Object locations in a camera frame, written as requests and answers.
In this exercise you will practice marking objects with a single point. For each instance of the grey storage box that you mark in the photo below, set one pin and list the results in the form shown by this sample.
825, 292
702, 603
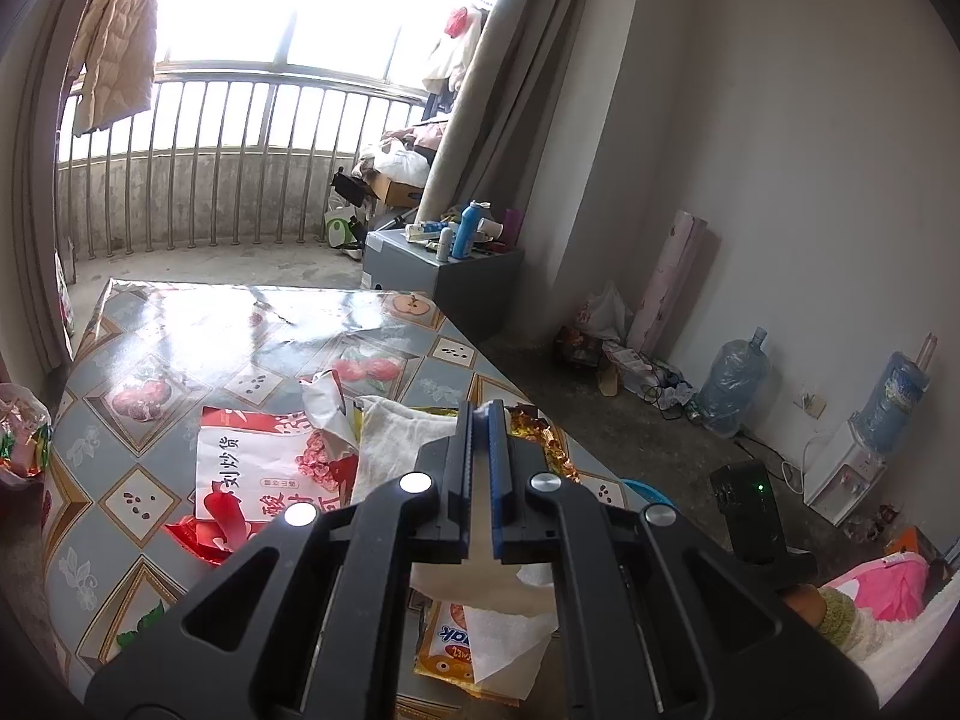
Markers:
474, 294

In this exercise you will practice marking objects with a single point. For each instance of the colourful bag pile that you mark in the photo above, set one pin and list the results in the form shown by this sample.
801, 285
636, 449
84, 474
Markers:
26, 430

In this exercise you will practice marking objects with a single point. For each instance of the person's right hand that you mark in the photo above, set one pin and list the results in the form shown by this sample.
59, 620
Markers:
808, 603

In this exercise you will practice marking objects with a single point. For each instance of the beige puffer jacket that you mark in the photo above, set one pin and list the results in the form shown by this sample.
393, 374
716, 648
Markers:
114, 56

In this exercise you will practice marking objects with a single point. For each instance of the crumpled white wrapper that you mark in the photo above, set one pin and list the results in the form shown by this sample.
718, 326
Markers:
326, 410

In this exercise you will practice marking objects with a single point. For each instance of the white spray can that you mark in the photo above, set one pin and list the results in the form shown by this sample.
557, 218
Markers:
445, 241

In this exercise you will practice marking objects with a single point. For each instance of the purple yellow snack bag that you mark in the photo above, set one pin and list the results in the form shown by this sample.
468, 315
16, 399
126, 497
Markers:
524, 422

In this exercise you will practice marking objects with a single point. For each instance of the red plastic bag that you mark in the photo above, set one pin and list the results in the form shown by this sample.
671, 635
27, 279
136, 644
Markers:
214, 539

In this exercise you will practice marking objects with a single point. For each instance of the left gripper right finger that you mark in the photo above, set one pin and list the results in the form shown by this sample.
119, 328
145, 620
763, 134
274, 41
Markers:
522, 522

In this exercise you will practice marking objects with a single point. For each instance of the grey curtain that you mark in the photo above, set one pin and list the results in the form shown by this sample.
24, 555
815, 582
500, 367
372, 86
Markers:
496, 101

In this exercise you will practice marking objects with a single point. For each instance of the white water dispenser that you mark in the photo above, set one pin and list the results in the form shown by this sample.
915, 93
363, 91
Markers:
842, 475

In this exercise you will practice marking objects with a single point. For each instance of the water jug on dispenser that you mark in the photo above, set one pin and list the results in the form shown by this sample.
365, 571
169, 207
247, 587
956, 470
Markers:
887, 413

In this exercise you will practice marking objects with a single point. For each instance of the orange snack packet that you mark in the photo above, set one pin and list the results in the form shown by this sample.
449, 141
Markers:
444, 654

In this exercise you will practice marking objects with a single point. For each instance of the white plastic bag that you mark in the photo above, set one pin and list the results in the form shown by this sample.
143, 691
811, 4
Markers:
605, 315

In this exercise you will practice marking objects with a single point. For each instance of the blue plastic waste basket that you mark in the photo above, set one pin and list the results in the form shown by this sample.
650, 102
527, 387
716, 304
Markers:
638, 496

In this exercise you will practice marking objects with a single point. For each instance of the pink pillow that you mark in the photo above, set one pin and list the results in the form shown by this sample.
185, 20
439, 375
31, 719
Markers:
891, 588

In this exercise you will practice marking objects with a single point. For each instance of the white paper tissue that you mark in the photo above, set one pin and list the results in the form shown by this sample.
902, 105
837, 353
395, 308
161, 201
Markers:
510, 612

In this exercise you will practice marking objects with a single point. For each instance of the blue water jug on floor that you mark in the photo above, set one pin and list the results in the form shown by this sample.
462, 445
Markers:
736, 375

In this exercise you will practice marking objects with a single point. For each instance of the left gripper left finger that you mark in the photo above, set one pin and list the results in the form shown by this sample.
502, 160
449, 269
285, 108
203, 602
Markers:
445, 537

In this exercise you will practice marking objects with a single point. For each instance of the blue plastic bottle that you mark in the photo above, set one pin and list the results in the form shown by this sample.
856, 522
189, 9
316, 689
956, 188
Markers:
467, 230

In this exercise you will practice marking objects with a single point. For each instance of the white cloth rag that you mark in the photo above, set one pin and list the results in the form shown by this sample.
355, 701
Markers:
390, 437

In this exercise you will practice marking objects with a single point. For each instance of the cardboard box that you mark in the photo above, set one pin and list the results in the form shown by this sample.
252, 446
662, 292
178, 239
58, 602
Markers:
392, 193

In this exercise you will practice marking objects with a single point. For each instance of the metal balcony railing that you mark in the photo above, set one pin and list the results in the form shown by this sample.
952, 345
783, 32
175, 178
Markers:
227, 153

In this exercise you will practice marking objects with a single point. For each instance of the red white snack bag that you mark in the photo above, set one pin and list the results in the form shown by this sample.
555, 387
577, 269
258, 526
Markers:
268, 462

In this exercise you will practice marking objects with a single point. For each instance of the fruit pattern tablecloth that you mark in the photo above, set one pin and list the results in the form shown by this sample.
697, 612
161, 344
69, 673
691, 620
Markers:
274, 396

